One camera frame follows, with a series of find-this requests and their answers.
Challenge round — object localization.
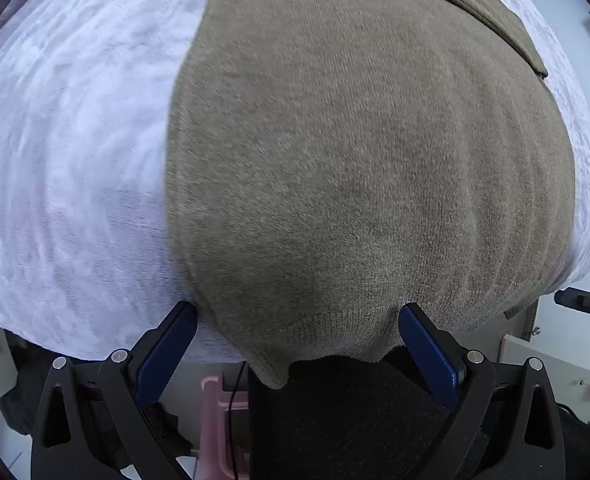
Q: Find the lavender plush bed blanket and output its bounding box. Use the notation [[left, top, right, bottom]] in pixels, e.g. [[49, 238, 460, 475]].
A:
[[0, 0, 590, 364]]

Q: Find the pink plastic stool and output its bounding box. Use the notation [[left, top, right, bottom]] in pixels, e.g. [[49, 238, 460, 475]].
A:
[[197, 373, 248, 480]]

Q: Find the olive brown knit sweater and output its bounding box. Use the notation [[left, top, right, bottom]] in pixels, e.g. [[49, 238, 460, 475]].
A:
[[166, 0, 575, 388]]

